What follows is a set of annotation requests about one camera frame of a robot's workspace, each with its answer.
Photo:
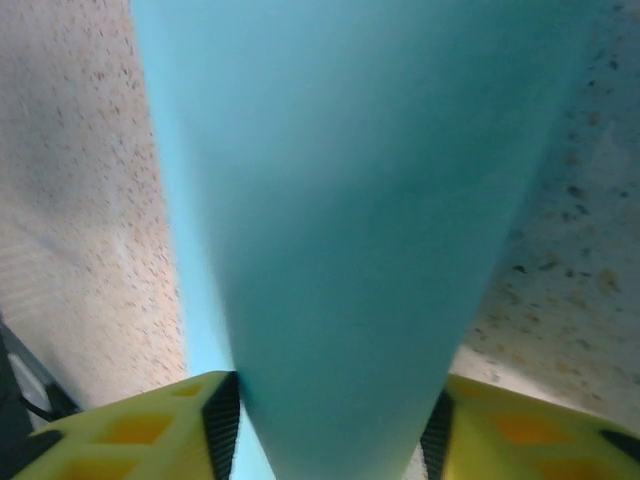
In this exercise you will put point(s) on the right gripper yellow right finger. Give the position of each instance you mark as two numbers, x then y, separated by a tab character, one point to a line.
525	440

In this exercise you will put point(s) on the light blue cloth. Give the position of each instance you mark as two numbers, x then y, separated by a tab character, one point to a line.
350	200

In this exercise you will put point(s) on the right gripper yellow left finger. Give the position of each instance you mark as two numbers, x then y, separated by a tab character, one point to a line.
125	440

